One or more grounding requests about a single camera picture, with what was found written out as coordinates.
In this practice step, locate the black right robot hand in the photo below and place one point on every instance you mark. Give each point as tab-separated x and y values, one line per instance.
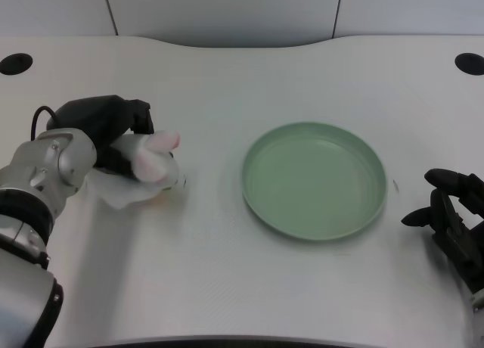
455	219

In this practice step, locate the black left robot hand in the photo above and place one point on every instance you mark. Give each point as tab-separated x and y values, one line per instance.
106	132

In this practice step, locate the white plush rabbit doll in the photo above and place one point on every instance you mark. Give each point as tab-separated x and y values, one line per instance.
151	164

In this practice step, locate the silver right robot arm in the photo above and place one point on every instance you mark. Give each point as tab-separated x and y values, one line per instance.
476	317

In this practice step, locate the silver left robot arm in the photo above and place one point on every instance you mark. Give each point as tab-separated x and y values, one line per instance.
36	219

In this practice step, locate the green round plate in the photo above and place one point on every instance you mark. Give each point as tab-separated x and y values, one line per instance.
314	181

